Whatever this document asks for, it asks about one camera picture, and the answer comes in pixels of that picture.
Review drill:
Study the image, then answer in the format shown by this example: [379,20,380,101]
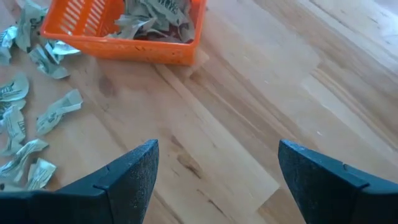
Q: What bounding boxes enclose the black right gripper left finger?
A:
[0,139,160,224]

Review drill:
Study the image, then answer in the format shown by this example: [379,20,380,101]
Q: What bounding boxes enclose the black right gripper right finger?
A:
[277,139,398,224]

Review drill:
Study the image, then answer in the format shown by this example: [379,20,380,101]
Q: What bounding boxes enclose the orange plastic basket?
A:
[39,0,208,67]

